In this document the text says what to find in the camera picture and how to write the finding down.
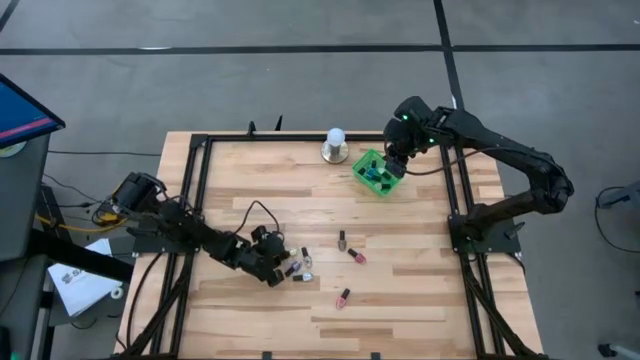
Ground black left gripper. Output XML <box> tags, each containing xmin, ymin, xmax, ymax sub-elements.
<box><xmin>244</xmin><ymin>224</ymin><xmax>293</xmax><ymax>289</ymax></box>

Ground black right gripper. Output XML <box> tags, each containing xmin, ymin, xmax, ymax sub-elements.
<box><xmin>383</xmin><ymin>142</ymin><xmax>414</xmax><ymax>179</ymax></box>

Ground green plastic basket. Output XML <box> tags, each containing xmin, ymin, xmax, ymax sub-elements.
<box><xmin>351</xmin><ymin>148</ymin><xmax>406</xmax><ymax>200</ymax></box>

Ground white bulb lamp brass base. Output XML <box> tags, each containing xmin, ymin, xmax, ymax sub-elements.
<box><xmin>320</xmin><ymin>127</ymin><xmax>350</xmax><ymax>165</ymax></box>

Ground black diagonal beam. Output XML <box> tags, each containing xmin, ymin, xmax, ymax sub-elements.
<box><xmin>27</xmin><ymin>228</ymin><xmax>135</xmax><ymax>283</ymax></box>

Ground white paper sheets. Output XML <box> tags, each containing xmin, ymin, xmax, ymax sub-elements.
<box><xmin>47</xmin><ymin>238</ymin><xmax>124</xmax><ymax>318</ymax></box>

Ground grey floor device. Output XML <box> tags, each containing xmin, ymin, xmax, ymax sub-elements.
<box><xmin>598</xmin><ymin>179</ymin><xmax>640</xmax><ymax>210</ymax></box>

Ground grey cabinet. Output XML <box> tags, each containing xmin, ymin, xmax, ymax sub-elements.
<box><xmin>0</xmin><ymin>133</ymin><xmax>51</xmax><ymax>264</ymax></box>

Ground grey chair leg caster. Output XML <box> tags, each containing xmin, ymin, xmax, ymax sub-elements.
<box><xmin>597</xmin><ymin>342</ymin><xmax>640</xmax><ymax>359</ymax></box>

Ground white disc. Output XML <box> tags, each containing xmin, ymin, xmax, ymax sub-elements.
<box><xmin>0</xmin><ymin>141</ymin><xmax>27</xmax><ymax>159</ymax></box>

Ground blue screen monitor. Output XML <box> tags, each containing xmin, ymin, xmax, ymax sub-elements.
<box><xmin>0</xmin><ymin>73</ymin><xmax>67</xmax><ymax>150</ymax></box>

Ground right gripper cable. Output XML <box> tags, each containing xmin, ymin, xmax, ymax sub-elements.
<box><xmin>404</xmin><ymin>146</ymin><xmax>506</xmax><ymax>176</ymax></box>

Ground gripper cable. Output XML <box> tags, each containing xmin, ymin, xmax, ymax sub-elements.
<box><xmin>404</xmin><ymin>146</ymin><xmax>506</xmax><ymax>176</ymax></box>
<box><xmin>234</xmin><ymin>199</ymin><xmax>282</xmax><ymax>236</ymax></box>

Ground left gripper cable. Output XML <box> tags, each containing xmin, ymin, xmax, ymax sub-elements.
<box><xmin>234</xmin><ymin>199</ymin><xmax>282</xmax><ymax>236</ymax></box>

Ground black aluminium table frame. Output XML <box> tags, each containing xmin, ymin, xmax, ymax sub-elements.
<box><xmin>112</xmin><ymin>130</ymin><xmax>549</xmax><ymax>360</ymax></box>

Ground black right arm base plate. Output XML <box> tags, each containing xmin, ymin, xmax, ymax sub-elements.
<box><xmin>448</xmin><ymin>214</ymin><xmax>522</xmax><ymax>255</ymax></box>

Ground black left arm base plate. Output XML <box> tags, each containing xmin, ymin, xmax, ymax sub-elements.
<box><xmin>132</xmin><ymin>234</ymin><xmax>201</xmax><ymax>255</ymax></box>

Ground black hanging cable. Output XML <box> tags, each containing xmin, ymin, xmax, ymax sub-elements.
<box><xmin>124</xmin><ymin>252</ymin><xmax>166</xmax><ymax>351</ymax></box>

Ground black looped floor cable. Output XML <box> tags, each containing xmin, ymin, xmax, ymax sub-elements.
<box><xmin>593</xmin><ymin>185</ymin><xmax>640</xmax><ymax>255</ymax></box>

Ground yellow cable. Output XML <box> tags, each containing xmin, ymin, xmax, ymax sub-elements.
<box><xmin>34</xmin><ymin>209</ymin><xmax>129</xmax><ymax>235</ymax></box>

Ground black cable bundle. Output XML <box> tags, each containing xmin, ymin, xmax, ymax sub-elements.
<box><xmin>42</xmin><ymin>172</ymin><xmax>126</xmax><ymax>226</ymax></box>

